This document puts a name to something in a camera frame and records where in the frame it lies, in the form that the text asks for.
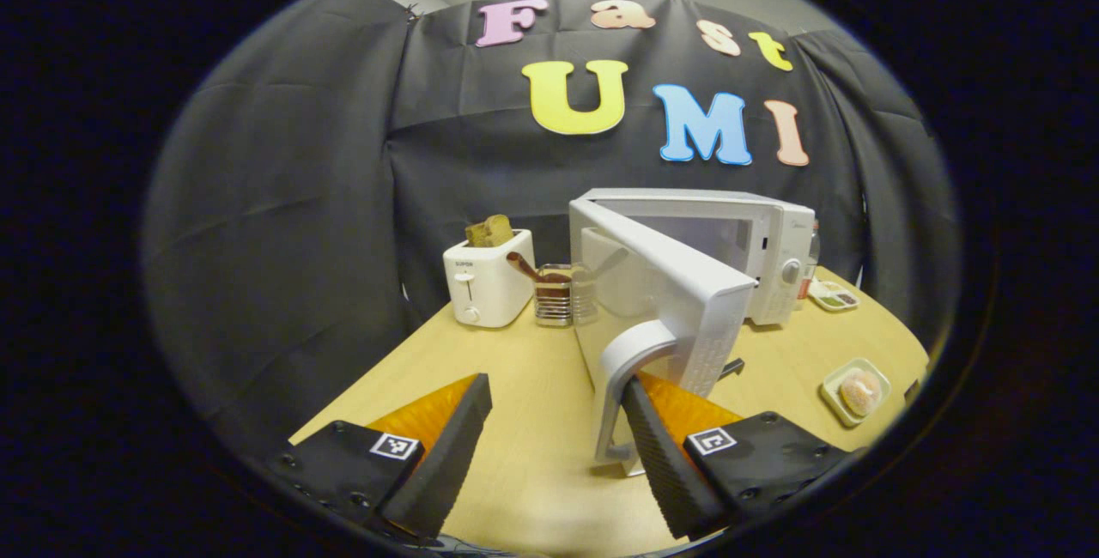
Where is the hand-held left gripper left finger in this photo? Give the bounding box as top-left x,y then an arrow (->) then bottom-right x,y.
275,372 -> 495,542

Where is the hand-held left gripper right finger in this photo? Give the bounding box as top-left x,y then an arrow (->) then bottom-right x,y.
620,369 -> 851,542

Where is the white microwave oven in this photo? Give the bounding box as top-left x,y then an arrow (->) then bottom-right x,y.
568,187 -> 818,478

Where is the white toaster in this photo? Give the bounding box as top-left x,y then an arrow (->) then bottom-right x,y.
442,229 -> 536,329

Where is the pale green square plate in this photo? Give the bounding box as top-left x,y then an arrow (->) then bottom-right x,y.
821,358 -> 892,428

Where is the wooden spoon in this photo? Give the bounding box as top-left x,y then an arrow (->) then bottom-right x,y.
507,252 -> 572,284

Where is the brown bread slice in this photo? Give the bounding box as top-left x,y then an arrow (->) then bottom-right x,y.
464,214 -> 514,248

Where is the white divided dish of beans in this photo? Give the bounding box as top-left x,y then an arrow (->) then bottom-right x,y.
807,279 -> 860,312

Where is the clear bottle with red label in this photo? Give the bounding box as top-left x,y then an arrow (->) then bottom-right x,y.
798,219 -> 822,301

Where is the black backdrop cloth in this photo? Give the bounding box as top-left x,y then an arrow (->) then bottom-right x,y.
142,0 -> 962,456

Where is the wire utensil basket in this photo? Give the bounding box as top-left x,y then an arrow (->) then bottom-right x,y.
533,264 -> 574,328

